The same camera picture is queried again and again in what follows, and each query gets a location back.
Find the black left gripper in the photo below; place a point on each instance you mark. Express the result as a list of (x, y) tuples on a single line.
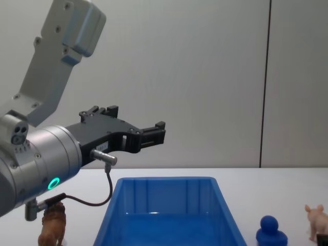
[(102, 130)]

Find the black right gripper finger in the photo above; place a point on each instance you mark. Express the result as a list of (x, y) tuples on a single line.
[(323, 241)]

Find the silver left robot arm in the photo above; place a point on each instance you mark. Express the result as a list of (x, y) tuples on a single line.
[(51, 151)]

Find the pink toy pig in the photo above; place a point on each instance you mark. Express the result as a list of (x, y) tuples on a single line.
[(317, 220)]

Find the blue toy duck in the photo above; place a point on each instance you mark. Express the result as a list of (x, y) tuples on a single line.
[(269, 232)]

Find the blue plastic bin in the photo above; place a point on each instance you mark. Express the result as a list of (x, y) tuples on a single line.
[(169, 225)]

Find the brown toy lion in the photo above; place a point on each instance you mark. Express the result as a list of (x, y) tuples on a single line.
[(54, 225)]

